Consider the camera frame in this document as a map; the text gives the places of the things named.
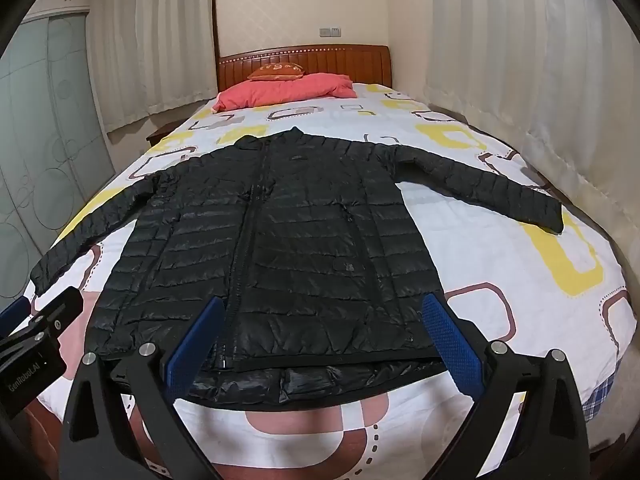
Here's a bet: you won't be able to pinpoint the black puffer jacket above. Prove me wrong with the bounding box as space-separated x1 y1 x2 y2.
30 127 565 408

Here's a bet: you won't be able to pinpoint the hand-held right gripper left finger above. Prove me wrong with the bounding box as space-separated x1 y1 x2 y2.
59 296 226 480

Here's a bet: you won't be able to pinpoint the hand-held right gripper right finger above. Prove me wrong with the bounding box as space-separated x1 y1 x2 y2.
422 294 591 480

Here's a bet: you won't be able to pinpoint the orange cushion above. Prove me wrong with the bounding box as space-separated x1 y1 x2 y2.
247 63 305 82

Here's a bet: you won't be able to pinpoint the cream curtain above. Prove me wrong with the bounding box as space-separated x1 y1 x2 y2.
425 0 640 283
87 0 219 136

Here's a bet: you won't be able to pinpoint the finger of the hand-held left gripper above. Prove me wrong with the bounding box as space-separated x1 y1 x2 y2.
0 295 33 337
27 287 85 348

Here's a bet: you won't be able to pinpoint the brown wooden headboard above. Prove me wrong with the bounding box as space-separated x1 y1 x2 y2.
216 45 393 97

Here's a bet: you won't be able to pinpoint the blue plaid cloth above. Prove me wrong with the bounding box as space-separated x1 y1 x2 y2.
581 376 614 422

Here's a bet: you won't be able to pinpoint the brown wooden nightstand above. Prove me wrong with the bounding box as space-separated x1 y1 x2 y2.
146 125 174 147

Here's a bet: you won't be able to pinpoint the pink pillow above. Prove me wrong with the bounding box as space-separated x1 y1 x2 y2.
212 72 359 113

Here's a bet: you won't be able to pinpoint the frosted glass sliding wardrobe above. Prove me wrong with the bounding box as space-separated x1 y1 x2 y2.
0 0 117 313

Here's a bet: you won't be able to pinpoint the bed with patterned white sheet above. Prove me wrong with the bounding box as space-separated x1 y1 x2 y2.
30 82 638 480

